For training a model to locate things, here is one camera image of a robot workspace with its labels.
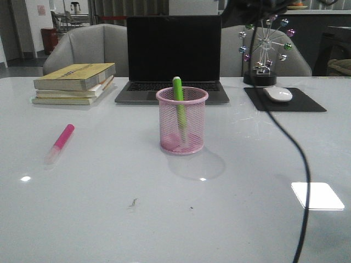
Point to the green highlighter pen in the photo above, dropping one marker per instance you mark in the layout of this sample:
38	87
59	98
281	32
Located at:
181	114

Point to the pink highlighter pen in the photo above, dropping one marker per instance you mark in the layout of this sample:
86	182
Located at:
59	144

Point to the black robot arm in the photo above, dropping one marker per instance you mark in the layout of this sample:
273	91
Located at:
244	12

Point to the pink mesh pen holder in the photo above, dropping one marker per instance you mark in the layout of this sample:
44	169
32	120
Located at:
194	101

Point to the grey open laptop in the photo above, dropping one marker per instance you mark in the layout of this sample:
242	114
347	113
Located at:
163	47

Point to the middle white book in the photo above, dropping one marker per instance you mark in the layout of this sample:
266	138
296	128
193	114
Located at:
93	92

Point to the white computer mouse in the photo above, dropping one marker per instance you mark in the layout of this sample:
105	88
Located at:
278	94

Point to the top yellow book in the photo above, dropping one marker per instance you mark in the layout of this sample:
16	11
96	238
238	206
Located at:
76	77

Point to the left grey armchair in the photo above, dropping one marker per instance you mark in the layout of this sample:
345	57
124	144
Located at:
100	43

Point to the grey armchair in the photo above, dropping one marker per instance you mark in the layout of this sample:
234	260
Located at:
100	43
232	65

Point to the ferris wheel desk toy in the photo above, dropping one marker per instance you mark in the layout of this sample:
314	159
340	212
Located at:
257	53

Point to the black mouse pad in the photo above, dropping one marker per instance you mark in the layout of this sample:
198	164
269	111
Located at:
300	102

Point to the right grey armchair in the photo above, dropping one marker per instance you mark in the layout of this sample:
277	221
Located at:
232	65

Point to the red trash bin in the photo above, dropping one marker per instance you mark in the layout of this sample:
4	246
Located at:
50	39

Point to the fruit bowl on counter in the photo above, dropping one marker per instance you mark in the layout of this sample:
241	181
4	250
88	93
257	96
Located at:
296	5

